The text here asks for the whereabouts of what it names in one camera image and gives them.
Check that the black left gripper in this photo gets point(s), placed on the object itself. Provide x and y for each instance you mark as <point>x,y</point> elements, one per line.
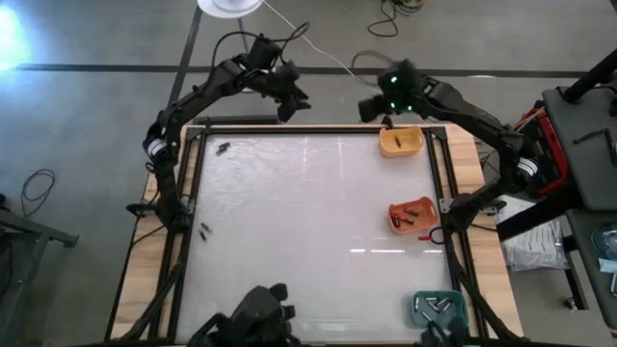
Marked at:
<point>284,79</point>

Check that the orange plastic bin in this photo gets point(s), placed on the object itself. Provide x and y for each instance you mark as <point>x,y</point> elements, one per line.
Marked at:
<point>426,224</point>

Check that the light blue paper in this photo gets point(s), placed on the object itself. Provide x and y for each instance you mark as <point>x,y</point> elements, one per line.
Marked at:
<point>608,265</point>

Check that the black metal table frame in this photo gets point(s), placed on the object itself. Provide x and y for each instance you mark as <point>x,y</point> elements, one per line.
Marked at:
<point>313,129</point>

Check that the red and black toolbox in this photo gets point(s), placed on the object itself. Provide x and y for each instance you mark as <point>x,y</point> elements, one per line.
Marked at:
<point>544,144</point>

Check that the black tool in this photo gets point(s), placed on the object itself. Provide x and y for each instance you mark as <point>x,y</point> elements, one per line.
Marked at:
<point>590,136</point>

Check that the yellow plastic bin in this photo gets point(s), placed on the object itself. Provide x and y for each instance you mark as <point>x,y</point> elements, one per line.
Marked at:
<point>410,144</point>

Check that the black power plug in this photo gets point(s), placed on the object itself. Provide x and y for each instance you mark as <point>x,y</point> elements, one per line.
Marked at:
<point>386,120</point>

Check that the white plastic bag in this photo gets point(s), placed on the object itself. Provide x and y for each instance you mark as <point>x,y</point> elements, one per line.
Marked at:
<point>535,250</point>

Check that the round dark disc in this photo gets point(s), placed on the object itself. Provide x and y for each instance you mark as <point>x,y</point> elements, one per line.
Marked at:
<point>606,241</point>

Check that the grey side table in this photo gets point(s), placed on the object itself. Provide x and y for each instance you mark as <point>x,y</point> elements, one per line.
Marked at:
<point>588,168</point>

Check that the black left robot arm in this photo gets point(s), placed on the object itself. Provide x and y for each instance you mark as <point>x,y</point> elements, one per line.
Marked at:
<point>193,101</point>

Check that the black pole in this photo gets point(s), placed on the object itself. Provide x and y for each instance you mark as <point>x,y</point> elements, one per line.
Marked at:
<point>593,77</point>

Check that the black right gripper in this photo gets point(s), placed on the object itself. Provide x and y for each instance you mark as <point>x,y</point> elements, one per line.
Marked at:
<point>405,91</point>

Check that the teal plastic bin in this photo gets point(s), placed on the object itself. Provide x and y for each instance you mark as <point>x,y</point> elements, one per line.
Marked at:
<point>458,299</point>

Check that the grey metal stand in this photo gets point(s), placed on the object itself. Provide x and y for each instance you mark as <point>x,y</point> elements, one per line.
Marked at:
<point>43,231</point>

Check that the white floor lamp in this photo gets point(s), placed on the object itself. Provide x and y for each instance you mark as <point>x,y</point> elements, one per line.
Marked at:
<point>226,7</point>

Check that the black and red battery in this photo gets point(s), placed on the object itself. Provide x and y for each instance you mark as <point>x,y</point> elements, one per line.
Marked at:
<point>412,212</point>
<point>408,221</point>
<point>395,221</point>

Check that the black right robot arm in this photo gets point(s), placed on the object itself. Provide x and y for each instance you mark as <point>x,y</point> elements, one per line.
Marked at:
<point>482,120</point>

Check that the dark side table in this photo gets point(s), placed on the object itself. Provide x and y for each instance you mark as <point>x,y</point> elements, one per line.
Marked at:
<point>590,289</point>

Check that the black diagonal stand bar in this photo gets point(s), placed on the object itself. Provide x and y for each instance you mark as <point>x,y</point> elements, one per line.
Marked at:
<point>535,219</point>

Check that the small grey caster wheel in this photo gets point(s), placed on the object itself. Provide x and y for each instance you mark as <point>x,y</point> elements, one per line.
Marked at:
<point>571,303</point>

